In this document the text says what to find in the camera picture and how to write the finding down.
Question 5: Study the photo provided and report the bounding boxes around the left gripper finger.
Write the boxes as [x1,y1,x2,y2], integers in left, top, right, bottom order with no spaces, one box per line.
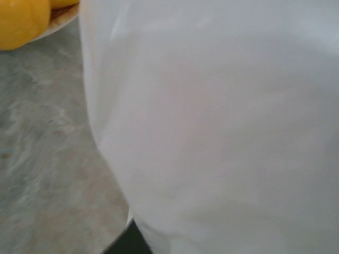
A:
[102,219,155,254]

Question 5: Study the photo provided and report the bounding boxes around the white plastic bag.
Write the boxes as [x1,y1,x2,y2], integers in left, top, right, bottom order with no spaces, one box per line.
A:
[78,0,339,254]

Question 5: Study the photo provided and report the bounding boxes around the yellow round fruit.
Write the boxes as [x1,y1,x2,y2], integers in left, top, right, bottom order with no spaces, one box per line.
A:
[0,0,51,51]

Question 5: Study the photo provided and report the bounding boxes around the wooden heart-shaped bowl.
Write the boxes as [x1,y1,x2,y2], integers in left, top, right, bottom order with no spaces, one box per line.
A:
[31,4,81,42]

